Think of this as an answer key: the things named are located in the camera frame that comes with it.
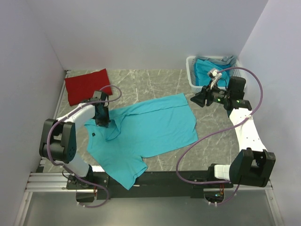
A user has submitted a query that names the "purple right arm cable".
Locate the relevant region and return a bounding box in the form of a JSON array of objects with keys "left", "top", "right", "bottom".
[{"left": 175, "top": 67, "right": 263, "bottom": 206}]

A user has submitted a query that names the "grey t-shirt in basket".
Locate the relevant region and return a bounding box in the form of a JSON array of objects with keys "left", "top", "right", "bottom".
[{"left": 196, "top": 55, "right": 237, "bottom": 67}]

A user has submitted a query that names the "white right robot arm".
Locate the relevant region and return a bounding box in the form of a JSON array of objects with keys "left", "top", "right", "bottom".
[{"left": 191, "top": 76, "right": 276, "bottom": 188}]

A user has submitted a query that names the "white plastic laundry basket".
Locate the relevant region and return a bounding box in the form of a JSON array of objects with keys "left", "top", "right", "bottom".
[{"left": 186, "top": 56, "right": 247, "bottom": 93}]

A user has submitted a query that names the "blue t-shirt in basket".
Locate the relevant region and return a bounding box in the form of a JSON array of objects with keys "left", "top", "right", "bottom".
[{"left": 194, "top": 58, "right": 231, "bottom": 87}]

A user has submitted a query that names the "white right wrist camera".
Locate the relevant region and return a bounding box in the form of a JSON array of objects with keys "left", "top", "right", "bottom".
[{"left": 207, "top": 68, "right": 222, "bottom": 88}]

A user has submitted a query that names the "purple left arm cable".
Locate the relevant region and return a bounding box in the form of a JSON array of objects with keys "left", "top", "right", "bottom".
[{"left": 47, "top": 85, "right": 122, "bottom": 209}]

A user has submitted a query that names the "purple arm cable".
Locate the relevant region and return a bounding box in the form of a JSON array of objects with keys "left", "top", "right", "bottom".
[
  {"left": 175, "top": 67, "right": 263, "bottom": 206},
  {"left": 47, "top": 85, "right": 122, "bottom": 209}
]

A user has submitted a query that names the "light blue t-shirt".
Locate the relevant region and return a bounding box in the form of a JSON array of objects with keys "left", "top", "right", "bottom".
[{"left": 85, "top": 93, "right": 198, "bottom": 190}]

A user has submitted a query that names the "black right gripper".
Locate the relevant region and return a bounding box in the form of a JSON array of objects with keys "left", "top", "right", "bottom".
[{"left": 190, "top": 81, "right": 230, "bottom": 108}]

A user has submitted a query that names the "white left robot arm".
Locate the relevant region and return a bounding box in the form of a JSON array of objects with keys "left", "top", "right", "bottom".
[{"left": 39, "top": 90, "right": 110, "bottom": 189}]

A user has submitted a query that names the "folded red t-shirt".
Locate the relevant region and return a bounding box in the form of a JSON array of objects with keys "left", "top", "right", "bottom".
[{"left": 65, "top": 69, "right": 110, "bottom": 106}]

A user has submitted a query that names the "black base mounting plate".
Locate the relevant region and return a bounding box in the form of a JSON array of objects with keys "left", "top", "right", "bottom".
[{"left": 66, "top": 171, "right": 233, "bottom": 202}]

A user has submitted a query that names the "aluminium frame rail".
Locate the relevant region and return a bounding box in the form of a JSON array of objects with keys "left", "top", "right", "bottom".
[{"left": 25, "top": 173, "right": 273, "bottom": 192}]

